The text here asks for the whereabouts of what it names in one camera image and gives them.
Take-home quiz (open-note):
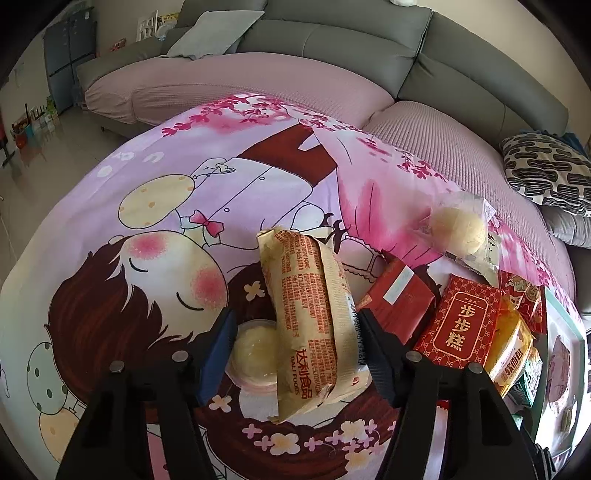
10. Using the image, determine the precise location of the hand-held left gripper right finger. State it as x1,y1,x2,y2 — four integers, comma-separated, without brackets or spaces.
356,308,539,480

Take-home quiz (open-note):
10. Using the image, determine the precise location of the green white cracker packet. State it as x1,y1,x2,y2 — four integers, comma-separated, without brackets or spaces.
505,346,543,409

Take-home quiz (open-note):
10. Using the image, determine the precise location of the dark red snack packet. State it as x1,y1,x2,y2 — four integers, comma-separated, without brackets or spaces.
355,251,437,347

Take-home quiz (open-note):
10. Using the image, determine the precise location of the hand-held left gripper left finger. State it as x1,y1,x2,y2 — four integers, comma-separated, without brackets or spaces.
55,307,238,480

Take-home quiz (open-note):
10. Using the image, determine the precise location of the round bun in clear wrapper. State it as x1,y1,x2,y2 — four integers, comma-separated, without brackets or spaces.
418,193,497,259

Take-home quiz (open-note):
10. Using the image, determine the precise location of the cream orange bread packet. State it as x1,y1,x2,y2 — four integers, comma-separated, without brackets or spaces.
256,226,372,424

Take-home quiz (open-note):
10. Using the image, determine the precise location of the yellow snack packet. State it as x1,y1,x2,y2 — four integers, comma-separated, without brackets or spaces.
482,295,536,388

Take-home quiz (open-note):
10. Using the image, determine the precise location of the black white patterned pillow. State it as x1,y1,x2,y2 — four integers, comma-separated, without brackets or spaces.
501,133,591,217

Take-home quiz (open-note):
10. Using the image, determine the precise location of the pale yellow jelly cup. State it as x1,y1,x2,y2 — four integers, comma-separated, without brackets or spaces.
225,318,284,394

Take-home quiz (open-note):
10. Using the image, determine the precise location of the pink sofa cover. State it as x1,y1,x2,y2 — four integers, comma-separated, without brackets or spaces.
83,51,578,287

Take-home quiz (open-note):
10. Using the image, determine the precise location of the colourful floor clutter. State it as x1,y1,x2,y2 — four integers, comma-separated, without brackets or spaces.
9,95,61,148

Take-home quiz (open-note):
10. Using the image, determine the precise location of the blue cabinet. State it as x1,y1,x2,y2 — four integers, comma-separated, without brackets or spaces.
44,7,100,114

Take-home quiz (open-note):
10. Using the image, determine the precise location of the grey sofa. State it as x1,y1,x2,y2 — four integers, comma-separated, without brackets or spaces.
76,0,591,319

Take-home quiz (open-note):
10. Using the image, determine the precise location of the red gold patterned packet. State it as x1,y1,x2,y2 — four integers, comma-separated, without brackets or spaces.
425,273,504,372

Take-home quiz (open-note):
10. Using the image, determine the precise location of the light grey pillow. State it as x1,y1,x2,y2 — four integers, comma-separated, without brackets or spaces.
166,10,266,60

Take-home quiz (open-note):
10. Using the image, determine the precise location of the cream pastry packet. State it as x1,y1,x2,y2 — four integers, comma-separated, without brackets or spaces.
457,231,504,287

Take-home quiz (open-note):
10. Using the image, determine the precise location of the red cartoon snack packet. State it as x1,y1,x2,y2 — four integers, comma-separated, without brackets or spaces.
498,270,548,335

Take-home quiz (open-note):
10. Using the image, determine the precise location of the pink printed blanket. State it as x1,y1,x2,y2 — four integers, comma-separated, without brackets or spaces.
0,90,583,480

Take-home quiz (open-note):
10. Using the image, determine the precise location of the blue cloth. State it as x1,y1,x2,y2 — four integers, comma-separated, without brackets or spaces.
549,131,591,153

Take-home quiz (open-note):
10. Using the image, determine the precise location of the white box with teal rim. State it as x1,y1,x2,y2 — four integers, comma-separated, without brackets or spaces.
531,286,587,462

